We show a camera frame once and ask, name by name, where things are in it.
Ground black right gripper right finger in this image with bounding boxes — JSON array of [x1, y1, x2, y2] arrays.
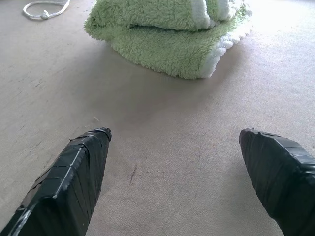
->
[[239, 128, 315, 236]]

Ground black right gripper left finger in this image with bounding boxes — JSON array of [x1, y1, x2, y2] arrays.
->
[[0, 127, 113, 236]]

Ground green fluffy towel white edge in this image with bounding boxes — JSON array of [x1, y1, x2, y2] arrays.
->
[[84, 0, 253, 80]]

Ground white cord loop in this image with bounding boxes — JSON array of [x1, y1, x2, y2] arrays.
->
[[23, 0, 71, 20]]

